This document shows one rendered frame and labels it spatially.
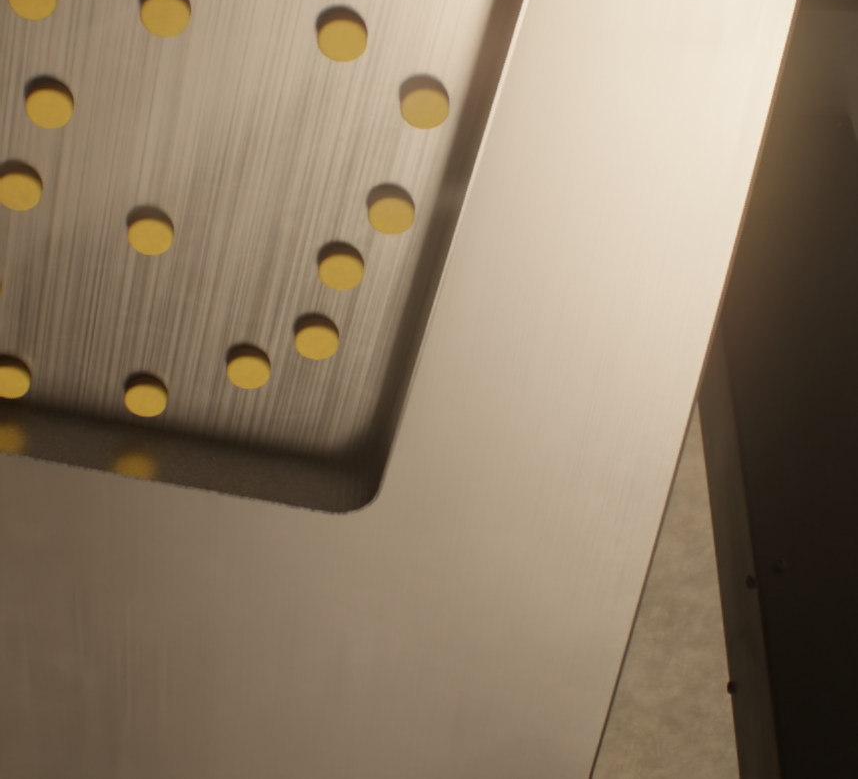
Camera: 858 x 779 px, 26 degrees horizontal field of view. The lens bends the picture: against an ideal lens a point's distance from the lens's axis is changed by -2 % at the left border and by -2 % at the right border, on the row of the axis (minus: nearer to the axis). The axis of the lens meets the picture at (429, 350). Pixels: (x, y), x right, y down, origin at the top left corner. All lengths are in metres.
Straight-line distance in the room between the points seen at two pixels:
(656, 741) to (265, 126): 1.52
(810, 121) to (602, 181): 0.95
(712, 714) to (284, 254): 1.46
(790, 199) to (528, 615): 0.79
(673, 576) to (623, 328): 1.26
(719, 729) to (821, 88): 0.75
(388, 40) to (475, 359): 0.10
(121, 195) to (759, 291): 0.81
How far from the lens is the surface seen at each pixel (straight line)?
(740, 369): 1.16
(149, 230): 0.45
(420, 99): 0.43
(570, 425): 0.50
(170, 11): 0.42
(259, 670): 0.57
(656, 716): 1.88
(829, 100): 1.39
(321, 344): 0.47
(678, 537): 1.69
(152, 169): 0.45
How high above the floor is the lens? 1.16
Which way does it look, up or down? 49 degrees down
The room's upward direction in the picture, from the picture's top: 178 degrees counter-clockwise
